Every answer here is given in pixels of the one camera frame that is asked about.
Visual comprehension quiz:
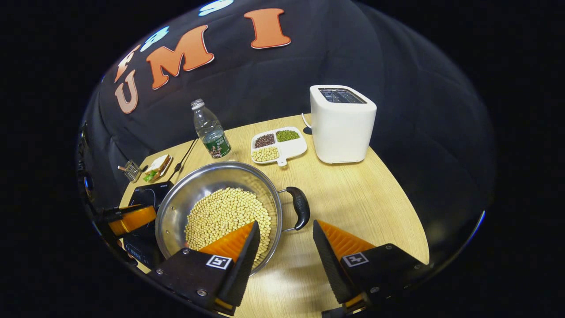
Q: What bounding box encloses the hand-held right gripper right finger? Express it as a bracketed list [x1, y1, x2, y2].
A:
[313, 220, 433, 315]

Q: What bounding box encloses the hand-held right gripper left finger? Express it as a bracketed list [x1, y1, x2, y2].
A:
[148, 221, 261, 315]

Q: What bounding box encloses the black induction cooktop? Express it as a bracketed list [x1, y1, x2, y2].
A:
[121, 181, 175, 270]

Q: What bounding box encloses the steel pot with black handle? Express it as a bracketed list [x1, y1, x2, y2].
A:
[154, 161, 311, 276]

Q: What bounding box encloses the pile of yellow soybeans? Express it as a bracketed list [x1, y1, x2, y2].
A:
[185, 187, 272, 261]

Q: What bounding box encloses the sandwich on plate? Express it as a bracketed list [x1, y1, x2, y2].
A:
[142, 154, 173, 183]

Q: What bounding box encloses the clear plastic water bottle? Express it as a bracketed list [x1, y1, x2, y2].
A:
[191, 98, 232, 159]

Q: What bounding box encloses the white divided dish of beans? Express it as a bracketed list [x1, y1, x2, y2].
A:
[251, 127, 308, 167]

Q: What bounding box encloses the white toaster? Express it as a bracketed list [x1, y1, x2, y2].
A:
[309, 85, 377, 164]

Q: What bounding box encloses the black backdrop cloth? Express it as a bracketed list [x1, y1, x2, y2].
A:
[79, 0, 495, 265]

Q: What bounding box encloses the small wire basket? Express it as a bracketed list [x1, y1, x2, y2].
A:
[117, 159, 143, 183]

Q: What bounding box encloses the black cooktop cable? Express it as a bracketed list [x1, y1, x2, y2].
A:
[168, 138, 198, 182]

